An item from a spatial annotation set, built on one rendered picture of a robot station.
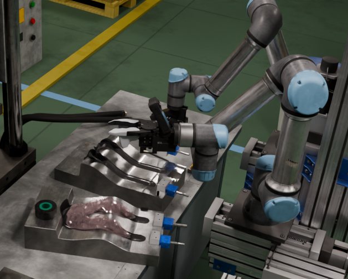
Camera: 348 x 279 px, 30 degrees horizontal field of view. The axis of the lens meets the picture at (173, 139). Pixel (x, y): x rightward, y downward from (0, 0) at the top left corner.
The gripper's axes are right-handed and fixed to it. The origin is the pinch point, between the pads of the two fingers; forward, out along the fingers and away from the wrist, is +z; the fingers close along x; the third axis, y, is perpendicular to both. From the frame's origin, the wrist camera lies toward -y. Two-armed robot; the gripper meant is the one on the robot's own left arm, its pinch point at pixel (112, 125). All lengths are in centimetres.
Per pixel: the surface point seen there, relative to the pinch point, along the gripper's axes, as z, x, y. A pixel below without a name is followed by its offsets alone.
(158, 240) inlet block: -19, 23, 55
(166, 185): -24, 51, 47
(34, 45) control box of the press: 36, 119, 12
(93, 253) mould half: 4, 22, 61
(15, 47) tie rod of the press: 39, 83, 3
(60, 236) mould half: 17, 24, 55
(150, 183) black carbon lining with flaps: -18, 57, 50
